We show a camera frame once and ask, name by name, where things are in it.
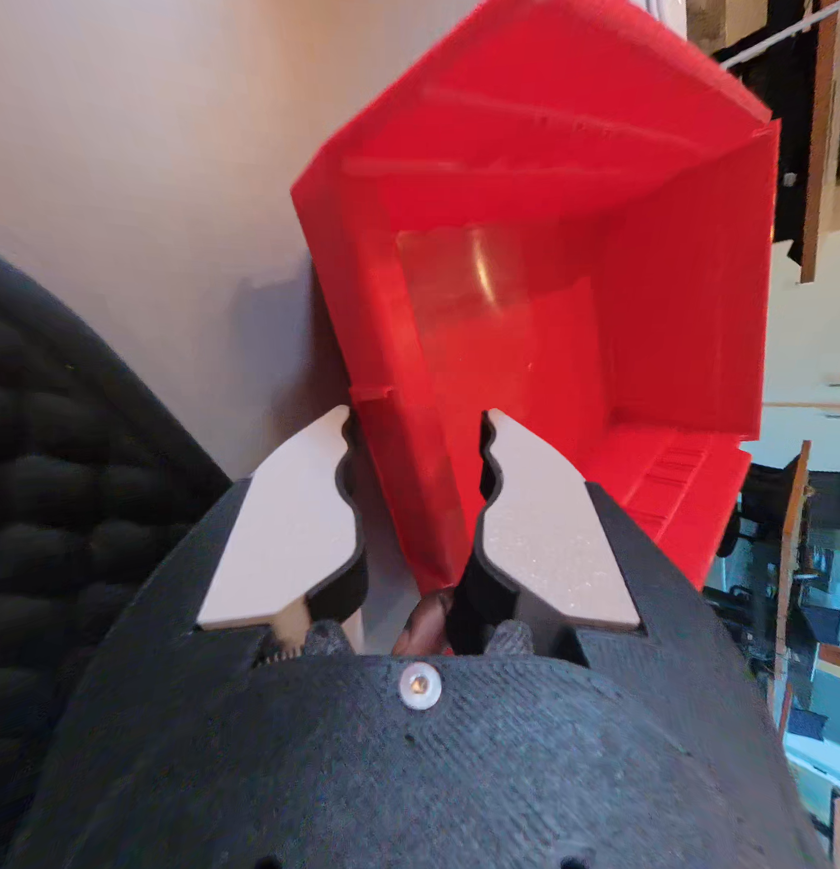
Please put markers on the red plastic bin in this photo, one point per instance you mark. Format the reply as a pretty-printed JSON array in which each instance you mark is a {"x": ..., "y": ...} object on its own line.
[{"x": 528, "y": 136}]

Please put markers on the black mesh cushion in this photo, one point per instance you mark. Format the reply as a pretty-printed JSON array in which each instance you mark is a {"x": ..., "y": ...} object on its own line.
[{"x": 74, "y": 509}]

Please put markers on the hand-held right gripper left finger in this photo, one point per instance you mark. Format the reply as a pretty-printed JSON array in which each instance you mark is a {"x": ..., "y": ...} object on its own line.
[{"x": 291, "y": 529}]

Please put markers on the person's right hand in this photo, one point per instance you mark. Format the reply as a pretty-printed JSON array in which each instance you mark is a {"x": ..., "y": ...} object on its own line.
[{"x": 426, "y": 624}]

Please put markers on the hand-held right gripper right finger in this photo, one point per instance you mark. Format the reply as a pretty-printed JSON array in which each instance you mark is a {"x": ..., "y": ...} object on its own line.
[{"x": 555, "y": 543}]

